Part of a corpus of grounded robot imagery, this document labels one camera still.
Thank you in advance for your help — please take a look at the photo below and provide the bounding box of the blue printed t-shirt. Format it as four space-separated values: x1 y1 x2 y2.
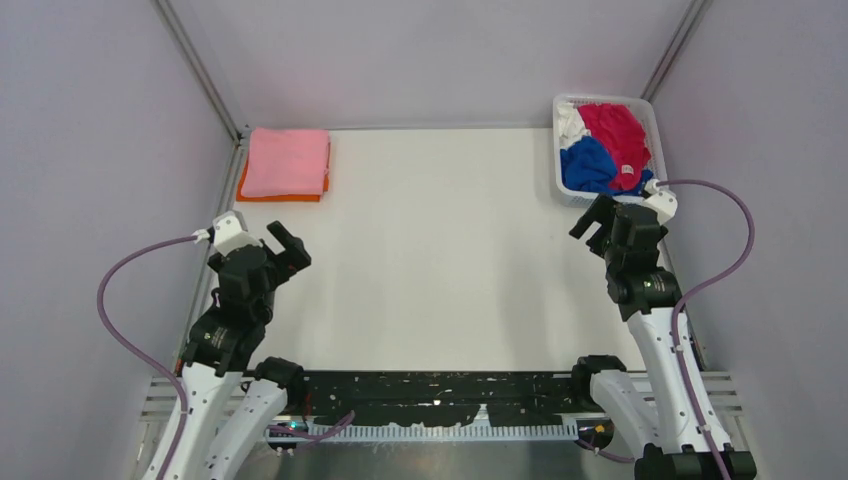
559 136 654 196

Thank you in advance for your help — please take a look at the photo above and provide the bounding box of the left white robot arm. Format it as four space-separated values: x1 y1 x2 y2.
144 212 311 479

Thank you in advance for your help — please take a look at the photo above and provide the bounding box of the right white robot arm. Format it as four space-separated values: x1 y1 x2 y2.
570 195 758 479

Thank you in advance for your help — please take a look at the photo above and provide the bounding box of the orange folded t-shirt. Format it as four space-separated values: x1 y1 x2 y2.
236 143 330 202

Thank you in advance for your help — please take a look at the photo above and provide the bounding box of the pink folded t-shirt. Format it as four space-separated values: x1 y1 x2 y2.
237 128 331 202

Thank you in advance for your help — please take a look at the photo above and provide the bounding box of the red t-shirt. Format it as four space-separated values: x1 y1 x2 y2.
578 103 653 195

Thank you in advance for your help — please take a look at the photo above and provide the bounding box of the white t-shirt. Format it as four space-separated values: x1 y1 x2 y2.
554 102 591 150

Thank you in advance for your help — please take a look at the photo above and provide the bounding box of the white plastic basket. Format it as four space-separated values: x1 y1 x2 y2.
550 93 668 208

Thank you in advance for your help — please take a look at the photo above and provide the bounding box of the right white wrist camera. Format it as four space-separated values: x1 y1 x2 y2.
641 179 678 226

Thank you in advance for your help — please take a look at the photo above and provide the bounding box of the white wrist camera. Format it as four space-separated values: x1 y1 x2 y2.
210 210 255 256
641 179 678 226

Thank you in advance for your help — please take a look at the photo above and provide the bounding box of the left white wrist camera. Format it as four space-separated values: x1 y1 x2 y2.
210 210 255 256

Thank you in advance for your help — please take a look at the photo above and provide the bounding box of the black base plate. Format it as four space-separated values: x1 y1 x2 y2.
282 370 602 427

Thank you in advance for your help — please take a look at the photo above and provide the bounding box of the white slotted cable duct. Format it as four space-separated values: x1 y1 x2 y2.
266 422 601 444

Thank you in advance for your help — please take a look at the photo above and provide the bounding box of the aluminium frame rail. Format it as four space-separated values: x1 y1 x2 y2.
140 372 743 421

